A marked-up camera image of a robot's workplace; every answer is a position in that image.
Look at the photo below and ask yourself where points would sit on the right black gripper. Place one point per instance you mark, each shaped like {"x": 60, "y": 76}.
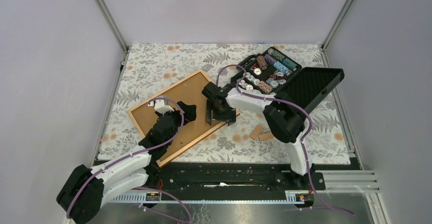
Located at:
{"x": 211, "y": 106}

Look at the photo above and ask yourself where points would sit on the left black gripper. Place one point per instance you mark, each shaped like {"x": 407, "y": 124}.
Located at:
{"x": 189, "y": 111}

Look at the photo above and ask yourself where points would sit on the brown cardboard backing board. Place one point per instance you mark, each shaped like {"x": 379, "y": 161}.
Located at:
{"x": 189, "y": 94}

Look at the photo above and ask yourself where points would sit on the wooden picture frame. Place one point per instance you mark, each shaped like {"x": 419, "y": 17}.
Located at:
{"x": 141, "y": 124}

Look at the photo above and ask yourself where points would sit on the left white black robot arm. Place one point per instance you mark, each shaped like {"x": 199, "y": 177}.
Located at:
{"x": 88, "y": 188}

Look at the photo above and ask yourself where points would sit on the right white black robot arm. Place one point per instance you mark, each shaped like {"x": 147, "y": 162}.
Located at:
{"x": 285, "y": 114}

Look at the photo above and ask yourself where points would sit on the small wooden block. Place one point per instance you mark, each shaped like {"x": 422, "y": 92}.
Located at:
{"x": 256, "y": 132}
{"x": 265, "y": 136}

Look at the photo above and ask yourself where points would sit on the floral patterned table mat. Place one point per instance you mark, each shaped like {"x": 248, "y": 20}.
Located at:
{"x": 152, "y": 68}

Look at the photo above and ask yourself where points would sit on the black poker chip case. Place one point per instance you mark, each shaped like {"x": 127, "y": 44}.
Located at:
{"x": 273, "y": 71}

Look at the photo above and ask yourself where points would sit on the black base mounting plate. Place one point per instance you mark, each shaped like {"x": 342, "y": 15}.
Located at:
{"x": 235, "y": 181}

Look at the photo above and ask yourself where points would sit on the aluminium rail frame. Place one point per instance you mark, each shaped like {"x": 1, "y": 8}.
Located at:
{"x": 352, "y": 196}

